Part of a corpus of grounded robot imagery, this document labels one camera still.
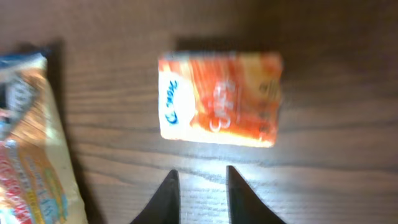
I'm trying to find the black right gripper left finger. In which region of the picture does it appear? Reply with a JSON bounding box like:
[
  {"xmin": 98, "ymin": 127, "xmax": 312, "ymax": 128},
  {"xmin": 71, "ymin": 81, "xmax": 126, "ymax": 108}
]
[{"xmin": 131, "ymin": 169, "xmax": 180, "ymax": 224}]

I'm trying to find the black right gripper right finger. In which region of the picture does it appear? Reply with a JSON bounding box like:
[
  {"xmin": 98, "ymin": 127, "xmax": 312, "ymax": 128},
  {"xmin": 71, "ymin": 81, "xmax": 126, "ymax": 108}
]
[{"xmin": 226, "ymin": 166, "xmax": 286, "ymax": 224}]

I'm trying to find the orange Kleenex tissue pack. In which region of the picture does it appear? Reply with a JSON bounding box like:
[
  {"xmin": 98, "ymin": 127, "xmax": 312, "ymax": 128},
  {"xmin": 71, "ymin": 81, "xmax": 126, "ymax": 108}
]
[{"xmin": 158, "ymin": 52, "xmax": 283, "ymax": 147}]

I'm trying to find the yellow wet wipes pack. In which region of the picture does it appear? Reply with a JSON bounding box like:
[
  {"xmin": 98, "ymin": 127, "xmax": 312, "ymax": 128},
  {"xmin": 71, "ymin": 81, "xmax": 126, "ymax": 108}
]
[{"xmin": 1, "ymin": 52, "xmax": 88, "ymax": 224}]

